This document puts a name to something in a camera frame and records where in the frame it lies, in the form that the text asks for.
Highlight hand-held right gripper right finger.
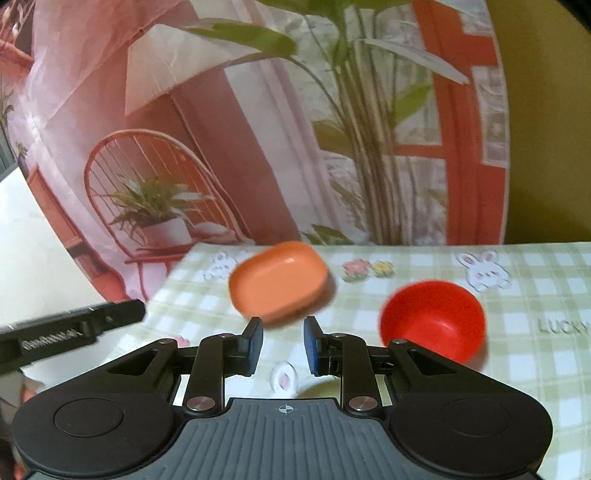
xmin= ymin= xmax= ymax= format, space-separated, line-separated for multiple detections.
xmin=303 ymin=316 xmax=467 ymax=415

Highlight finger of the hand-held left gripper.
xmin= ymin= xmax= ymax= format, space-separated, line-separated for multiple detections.
xmin=89 ymin=298 xmax=147 ymax=330

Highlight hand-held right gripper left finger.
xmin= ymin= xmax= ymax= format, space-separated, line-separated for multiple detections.
xmin=107 ymin=317 xmax=265 ymax=416

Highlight orange plate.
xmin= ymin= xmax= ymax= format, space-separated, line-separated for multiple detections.
xmin=228 ymin=241 xmax=329 ymax=324

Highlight red bowl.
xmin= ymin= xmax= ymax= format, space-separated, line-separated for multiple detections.
xmin=379 ymin=280 xmax=486 ymax=365

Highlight green checked bunny tablecloth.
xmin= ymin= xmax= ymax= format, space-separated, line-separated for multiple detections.
xmin=18 ymin=242 xmax=591 ymax=480

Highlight yellow wooden board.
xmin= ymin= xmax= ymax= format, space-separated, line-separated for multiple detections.
xmin=489 ymin=0 xmax=591 ymax=245

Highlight printed wall backdrop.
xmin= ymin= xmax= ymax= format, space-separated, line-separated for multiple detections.
xmin=0 ymin=0 xmax=513 ymax=306

